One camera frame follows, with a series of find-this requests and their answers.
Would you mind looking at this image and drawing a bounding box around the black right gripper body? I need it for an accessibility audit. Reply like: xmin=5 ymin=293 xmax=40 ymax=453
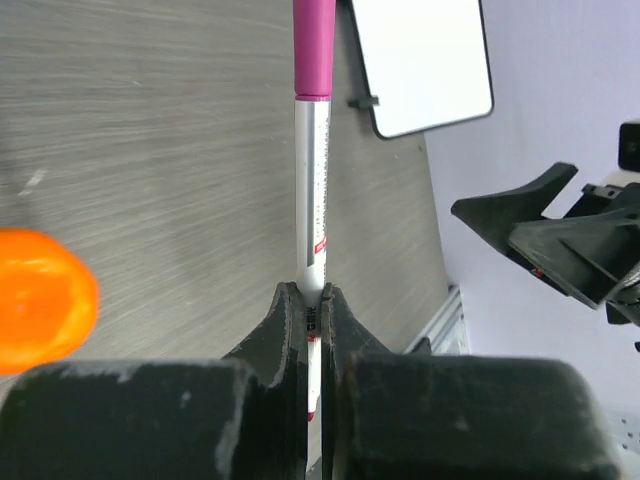
xmin=509 ymin=182 xmax=639 ymax=325

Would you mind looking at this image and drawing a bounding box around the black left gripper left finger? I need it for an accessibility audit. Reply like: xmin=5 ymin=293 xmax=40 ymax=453
xmin=1 ymin=283 xmax=308 ymax=479

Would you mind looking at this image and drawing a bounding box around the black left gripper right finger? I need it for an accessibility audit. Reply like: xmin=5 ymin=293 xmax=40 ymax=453
xmin=321 ymin=285 xmax=621 ymax=479

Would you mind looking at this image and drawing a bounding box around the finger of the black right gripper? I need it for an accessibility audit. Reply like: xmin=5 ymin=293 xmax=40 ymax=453
xmin=451 ymin=162 xmax=578 ymax=253

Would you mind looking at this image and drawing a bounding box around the small white whiteboard black frame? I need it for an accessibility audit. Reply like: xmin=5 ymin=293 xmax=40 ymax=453
xmin=346 ymin=0 xmax=494 ymax=140

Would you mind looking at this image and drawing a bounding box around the white marker with magenta cap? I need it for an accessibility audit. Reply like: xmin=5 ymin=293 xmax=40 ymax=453
xmin=293 ymin=0 xmax=336 ymax=419

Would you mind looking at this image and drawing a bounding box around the orange mandarin fruit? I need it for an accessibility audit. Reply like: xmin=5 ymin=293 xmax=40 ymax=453
xmin=1 ymin=228 xmax=100 ymax=375

